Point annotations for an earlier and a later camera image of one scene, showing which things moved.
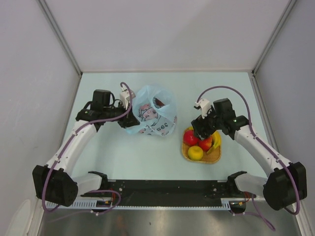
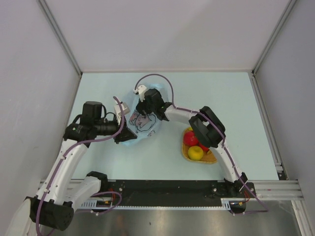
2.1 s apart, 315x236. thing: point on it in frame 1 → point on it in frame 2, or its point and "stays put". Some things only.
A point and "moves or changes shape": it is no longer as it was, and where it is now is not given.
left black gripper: x=129 y=120 → x=125 y=134
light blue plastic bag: x=156 y=110 moves or changes shape
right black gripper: x=199 y=123 → x=141 y=105
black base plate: x=169 y=191 stays put
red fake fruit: x=189 y=138 stays put
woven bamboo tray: x=211 y=158 stays put
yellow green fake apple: x=195 y=153 stays put
